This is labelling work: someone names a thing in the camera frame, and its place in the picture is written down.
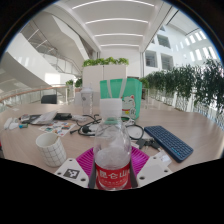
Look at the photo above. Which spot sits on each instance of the colourful sticker sheet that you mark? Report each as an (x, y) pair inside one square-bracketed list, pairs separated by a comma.
[(58, 128)]

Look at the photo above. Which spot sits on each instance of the white cabinet with plants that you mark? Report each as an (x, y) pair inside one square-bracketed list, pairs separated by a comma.
[(105, 73)]

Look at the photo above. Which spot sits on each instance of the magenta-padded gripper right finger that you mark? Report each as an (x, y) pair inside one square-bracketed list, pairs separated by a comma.
[(151, 171)]

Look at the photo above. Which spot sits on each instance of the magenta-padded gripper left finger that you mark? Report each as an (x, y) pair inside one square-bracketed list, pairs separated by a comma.
[(71, 173)]

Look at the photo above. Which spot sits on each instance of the black chair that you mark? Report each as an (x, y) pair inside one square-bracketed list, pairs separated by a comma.
[(49, 99)]

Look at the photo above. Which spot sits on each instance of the glass balustrade wooden handrail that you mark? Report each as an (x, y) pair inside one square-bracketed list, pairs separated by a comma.
[(26, 96)]

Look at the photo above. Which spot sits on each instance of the clear plastic tumbler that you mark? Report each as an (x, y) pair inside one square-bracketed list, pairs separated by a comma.
[(87, 101)]

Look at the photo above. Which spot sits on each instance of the row of green potted plants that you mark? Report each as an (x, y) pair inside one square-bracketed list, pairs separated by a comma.
[(190, 83)]

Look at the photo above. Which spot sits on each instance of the white plastic packet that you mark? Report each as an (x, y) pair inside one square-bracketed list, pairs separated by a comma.
[(165, 156)]

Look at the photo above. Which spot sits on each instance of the ceiling light strips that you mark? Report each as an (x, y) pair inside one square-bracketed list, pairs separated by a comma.
[(116, 20)]

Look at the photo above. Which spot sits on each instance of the dark blue keyboard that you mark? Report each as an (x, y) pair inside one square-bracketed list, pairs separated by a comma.
[(170, 143)]

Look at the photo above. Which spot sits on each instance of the clear water bottle red label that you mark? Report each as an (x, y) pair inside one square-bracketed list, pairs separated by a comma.
[(112, 160)]

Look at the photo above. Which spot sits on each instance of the white grid-pattern mug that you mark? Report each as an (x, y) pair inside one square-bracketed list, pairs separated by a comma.
[(51, 151)]

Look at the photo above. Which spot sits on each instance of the white computer mouse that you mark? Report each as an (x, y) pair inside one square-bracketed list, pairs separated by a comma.
[(14, 126)]

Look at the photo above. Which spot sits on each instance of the small black box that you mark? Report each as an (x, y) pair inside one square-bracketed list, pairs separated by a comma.
[(62, 116)]

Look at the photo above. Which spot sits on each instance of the small teal item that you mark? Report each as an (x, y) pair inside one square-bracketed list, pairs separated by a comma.
[(23, 126)]

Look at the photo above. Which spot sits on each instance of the white power adapter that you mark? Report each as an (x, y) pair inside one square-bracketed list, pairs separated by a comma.
[(7, 122)]

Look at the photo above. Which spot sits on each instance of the green tote bag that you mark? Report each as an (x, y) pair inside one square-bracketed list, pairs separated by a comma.
[(130, 90)]

